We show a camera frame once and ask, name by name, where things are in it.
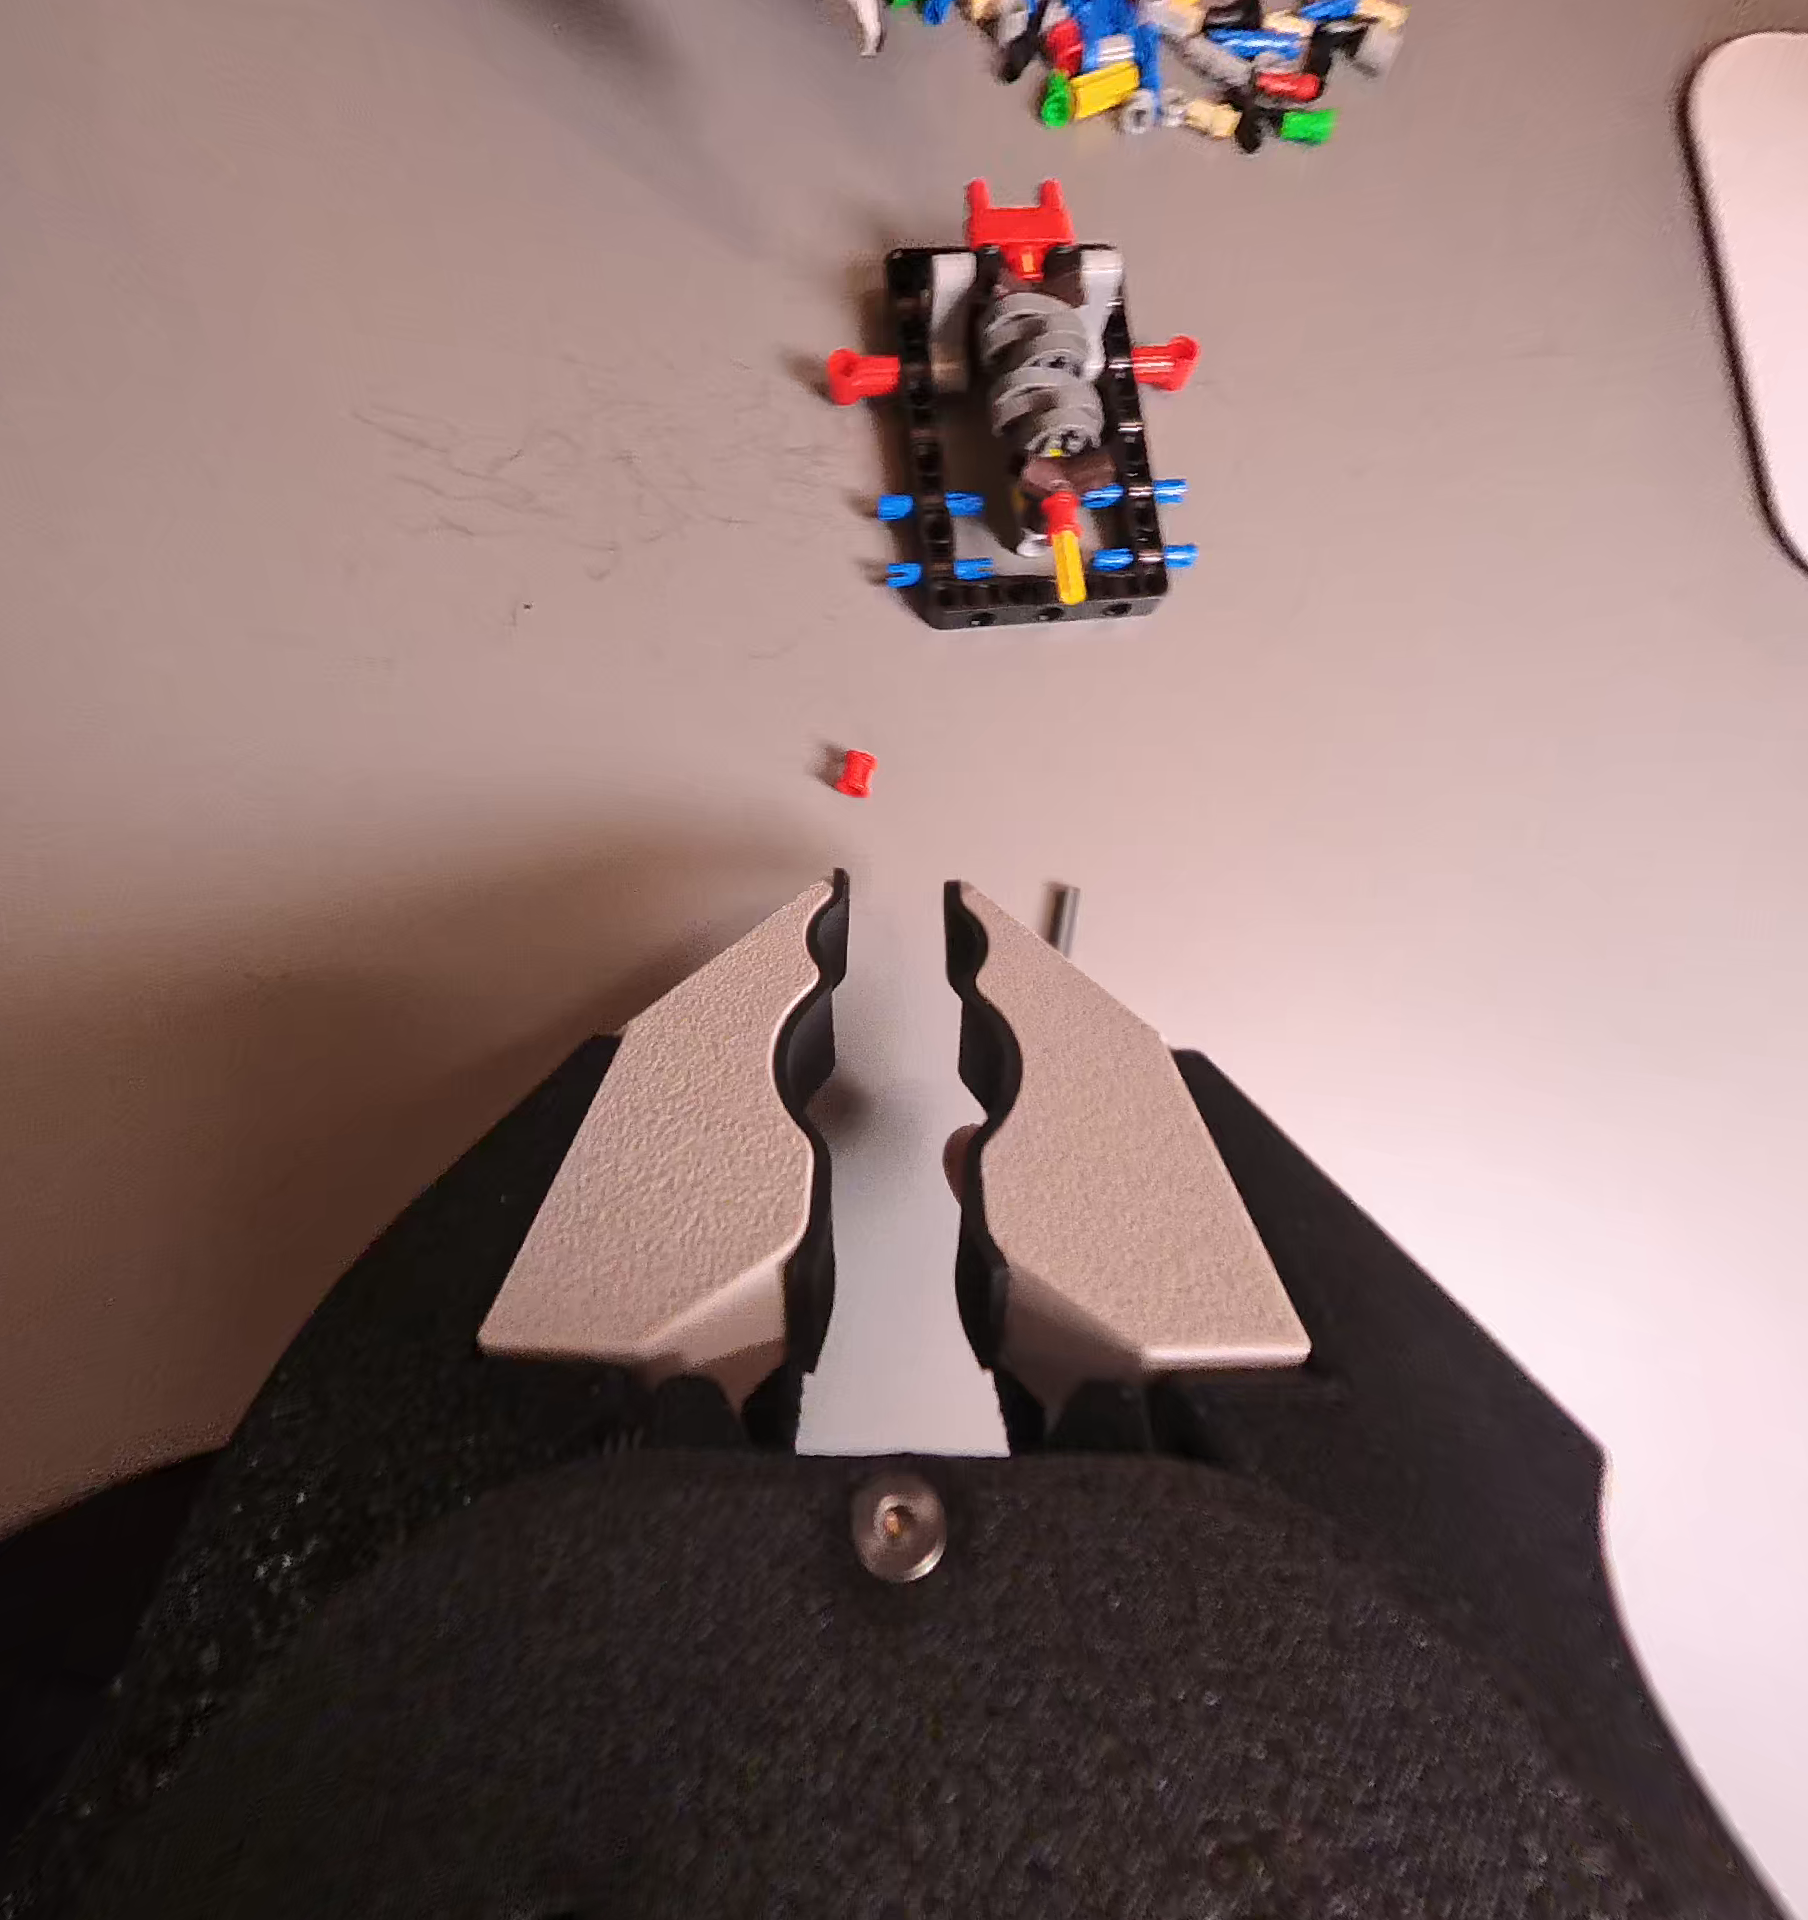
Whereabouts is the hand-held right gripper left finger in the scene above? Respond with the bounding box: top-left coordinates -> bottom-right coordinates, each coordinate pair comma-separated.
477,868 -> 858,1446

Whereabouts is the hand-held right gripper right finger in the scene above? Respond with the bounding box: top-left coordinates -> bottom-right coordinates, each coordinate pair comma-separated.
942,878 -> 1313,1446

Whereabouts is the black lego frame assembly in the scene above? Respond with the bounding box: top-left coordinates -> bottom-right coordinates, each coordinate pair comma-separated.
829,178 -> 1203,632

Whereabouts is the pile of small lego pieces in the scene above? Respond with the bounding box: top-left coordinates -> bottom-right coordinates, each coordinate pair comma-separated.
904,0 -> 1409,154

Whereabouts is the white book stand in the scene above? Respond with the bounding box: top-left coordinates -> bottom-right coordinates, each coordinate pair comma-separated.
1684,32 -> 1808,600

